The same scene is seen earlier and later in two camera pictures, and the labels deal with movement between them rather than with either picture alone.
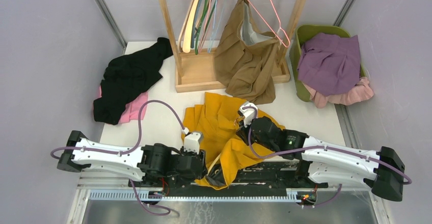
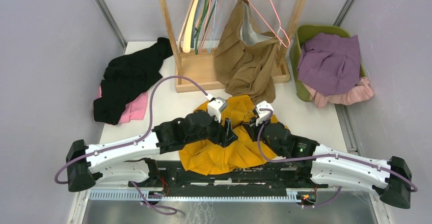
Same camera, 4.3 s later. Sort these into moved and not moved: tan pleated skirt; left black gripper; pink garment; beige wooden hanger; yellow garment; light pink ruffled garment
Moved: left black gripper; yellow garment
Not moved: pink garment; beige wooden hanger; tan pleated skirt; light pink ruffled garment
